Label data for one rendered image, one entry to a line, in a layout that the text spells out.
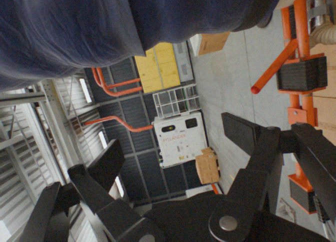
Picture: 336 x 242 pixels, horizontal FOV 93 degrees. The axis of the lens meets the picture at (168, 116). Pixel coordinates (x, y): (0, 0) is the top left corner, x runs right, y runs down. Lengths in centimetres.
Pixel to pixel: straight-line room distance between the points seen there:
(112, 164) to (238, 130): 13
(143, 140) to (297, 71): 1148
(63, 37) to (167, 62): 741
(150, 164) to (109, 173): 1241
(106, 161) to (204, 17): 32
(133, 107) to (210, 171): 654
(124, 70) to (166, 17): 1085
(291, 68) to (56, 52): 53
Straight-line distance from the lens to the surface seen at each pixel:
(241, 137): 17
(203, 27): 41
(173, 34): 38
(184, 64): 782
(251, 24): 45
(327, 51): 143
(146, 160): 1242
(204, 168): 741
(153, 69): 769
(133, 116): 1134
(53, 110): 268
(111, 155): 18
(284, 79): 54
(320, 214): 62
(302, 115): 53
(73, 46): 37
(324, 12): 55
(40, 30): 38
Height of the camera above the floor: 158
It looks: 1 degrees up
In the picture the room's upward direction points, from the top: 104 degrees counter-clockwise
